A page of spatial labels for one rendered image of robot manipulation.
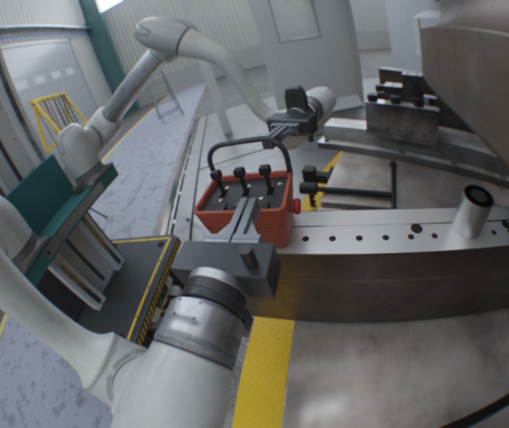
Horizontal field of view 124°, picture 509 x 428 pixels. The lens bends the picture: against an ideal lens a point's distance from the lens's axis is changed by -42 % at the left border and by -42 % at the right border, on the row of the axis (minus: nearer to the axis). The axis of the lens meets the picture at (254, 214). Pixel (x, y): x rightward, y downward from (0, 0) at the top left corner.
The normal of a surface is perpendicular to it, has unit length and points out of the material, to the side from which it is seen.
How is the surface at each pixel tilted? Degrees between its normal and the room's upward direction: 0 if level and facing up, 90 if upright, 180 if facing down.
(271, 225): 97
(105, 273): 90
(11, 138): 90
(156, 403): 15
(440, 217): 0
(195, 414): 53
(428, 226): 0
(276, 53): 90
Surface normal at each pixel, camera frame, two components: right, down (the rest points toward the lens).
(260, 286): -0.24, 0.68
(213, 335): 0.51, -0.52
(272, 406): -0.25, -0.73
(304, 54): 0.14, 0.62
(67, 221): 0.96, -0.11
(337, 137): -0.58, 0.63
